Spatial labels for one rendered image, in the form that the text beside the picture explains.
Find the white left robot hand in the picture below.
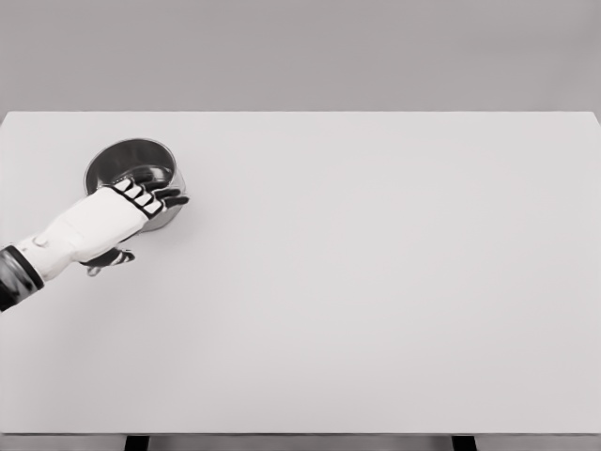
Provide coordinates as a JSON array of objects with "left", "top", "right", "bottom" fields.
[{"left": 62, "top": 171, "right": 191, "bottom": 278}]

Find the silver metal pot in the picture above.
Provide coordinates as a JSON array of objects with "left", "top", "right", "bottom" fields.
[{"left": 84, "top": 137, "right": 192, "bottom": 233}]

